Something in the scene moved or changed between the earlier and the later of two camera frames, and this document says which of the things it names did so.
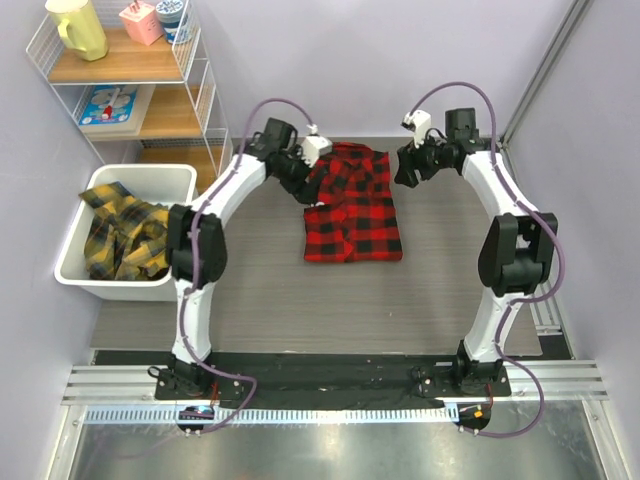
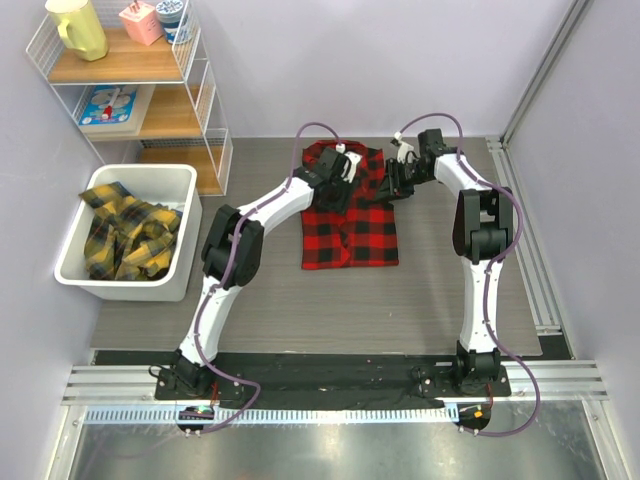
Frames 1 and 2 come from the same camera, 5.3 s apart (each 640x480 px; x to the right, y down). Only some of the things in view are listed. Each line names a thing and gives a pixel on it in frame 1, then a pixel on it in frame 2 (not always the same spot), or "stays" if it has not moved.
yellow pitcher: x=80 y=27 stays
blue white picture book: x=115 y=111 stays
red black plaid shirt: x=356 y=219 stays
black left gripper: x=308 y=193 → x=340 y=206
